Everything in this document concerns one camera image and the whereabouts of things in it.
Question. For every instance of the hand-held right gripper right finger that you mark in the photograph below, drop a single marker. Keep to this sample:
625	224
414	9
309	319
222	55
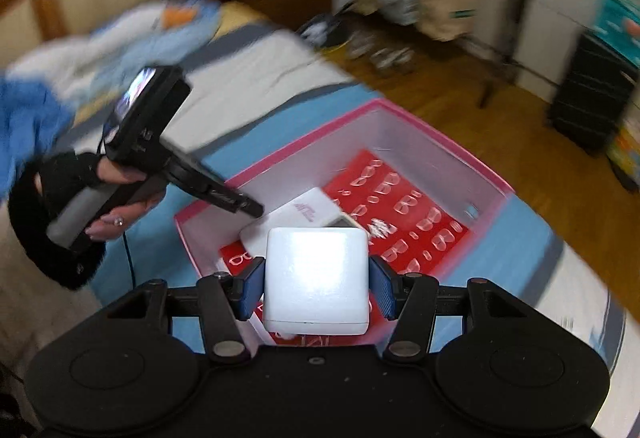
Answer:
385	288

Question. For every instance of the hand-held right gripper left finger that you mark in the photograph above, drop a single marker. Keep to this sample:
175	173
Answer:
252	288

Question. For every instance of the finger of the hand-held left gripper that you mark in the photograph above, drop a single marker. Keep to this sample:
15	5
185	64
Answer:
215	188

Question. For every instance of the white square charger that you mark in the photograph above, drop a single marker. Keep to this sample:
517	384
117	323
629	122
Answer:
315	278

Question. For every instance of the cream box with pink print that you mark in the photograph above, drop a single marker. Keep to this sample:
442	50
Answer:
300	213

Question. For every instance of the pink cardboard box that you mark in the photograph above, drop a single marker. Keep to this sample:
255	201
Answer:
310	153

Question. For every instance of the person's left hand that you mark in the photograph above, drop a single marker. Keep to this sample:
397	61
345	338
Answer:
120	177

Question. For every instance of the red printed cloth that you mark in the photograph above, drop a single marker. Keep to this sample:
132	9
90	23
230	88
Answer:
425	228

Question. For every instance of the blue fleece cloth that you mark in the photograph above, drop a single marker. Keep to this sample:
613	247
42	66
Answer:
25	128

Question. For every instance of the yellow orange fitted sheet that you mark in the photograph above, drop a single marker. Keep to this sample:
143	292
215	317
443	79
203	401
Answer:
240	16

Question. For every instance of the black bag with white label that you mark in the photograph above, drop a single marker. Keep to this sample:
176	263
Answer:
320	31

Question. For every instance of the white shoe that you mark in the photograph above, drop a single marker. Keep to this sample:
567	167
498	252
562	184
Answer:
361	44

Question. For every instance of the translucent slipper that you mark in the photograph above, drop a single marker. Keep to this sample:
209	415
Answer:
405	58
382	58

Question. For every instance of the white blue printed bag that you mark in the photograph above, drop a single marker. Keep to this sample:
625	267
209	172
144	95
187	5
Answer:
397	3

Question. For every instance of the colourful gift bag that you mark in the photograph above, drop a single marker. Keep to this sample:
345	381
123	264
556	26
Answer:
627	153

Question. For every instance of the black suitcase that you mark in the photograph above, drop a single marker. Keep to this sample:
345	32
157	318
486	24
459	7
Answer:
590	93

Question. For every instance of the paper bag with green print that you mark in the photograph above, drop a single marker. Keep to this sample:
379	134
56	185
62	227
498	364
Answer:
450	11

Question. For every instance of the teal tote bag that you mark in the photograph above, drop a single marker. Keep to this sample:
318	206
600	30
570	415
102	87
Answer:
620	26

